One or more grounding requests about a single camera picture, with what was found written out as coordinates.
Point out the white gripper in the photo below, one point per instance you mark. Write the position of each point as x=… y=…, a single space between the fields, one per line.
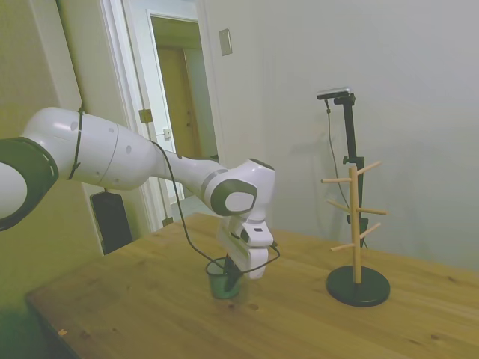
x=239 y=254

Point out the blue enamel mug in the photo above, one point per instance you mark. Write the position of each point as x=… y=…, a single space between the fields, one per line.
x=217 y=288

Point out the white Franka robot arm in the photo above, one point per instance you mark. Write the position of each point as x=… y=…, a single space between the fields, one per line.
x=131 y=157

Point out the wooden mug tree black base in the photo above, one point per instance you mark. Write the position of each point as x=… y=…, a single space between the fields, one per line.
x=359 y=295

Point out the brass door hinge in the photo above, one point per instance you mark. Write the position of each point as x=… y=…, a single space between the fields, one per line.
x=167 y=221
x=145 y=116

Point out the metal door strike plate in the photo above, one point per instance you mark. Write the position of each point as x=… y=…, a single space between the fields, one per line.
x=167 y=134

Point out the brown wooden hallway door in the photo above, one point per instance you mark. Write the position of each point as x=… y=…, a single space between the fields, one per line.
x=176 y=104

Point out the cream open door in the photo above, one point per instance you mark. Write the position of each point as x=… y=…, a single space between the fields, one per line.
x=93 y=56

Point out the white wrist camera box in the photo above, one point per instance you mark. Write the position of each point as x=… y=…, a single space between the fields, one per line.
x=260 y=233

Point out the black wall-mounted box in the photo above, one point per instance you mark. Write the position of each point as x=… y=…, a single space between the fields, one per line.
x=112 y=224

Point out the black camera stand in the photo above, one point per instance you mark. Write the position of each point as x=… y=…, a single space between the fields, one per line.
x=350 y=127

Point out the grey exterior camera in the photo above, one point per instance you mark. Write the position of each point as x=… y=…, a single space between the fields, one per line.
x=335 y=92

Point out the grey wall switch plate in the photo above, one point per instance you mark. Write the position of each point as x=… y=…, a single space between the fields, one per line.
x=225 y=42

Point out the white door frame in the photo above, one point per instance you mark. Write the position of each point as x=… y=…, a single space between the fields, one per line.
x=144 y=56

